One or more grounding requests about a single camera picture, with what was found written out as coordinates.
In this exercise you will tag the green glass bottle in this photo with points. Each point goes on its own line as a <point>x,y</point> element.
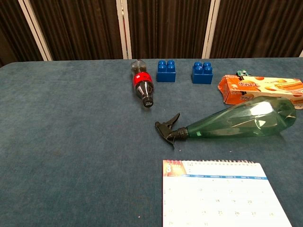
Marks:
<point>236,120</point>

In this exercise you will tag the cola bottle with red label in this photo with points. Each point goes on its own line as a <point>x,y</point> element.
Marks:
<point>142,80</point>

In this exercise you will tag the blue plastic building block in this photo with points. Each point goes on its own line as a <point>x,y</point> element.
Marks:
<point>165,75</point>
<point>201,76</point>

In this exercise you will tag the blue felt table cover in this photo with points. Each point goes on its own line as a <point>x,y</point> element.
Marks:
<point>71,142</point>

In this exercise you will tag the orange snack box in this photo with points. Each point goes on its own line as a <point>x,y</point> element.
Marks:
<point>236,91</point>

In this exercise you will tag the small green box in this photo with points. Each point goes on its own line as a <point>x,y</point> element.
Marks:
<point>241,72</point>

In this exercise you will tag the white desk calendar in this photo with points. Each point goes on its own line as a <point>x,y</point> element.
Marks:
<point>213,201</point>

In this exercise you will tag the white partition post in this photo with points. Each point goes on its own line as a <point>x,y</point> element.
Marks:
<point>301,53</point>
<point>123,28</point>
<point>211,28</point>
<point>34,29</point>

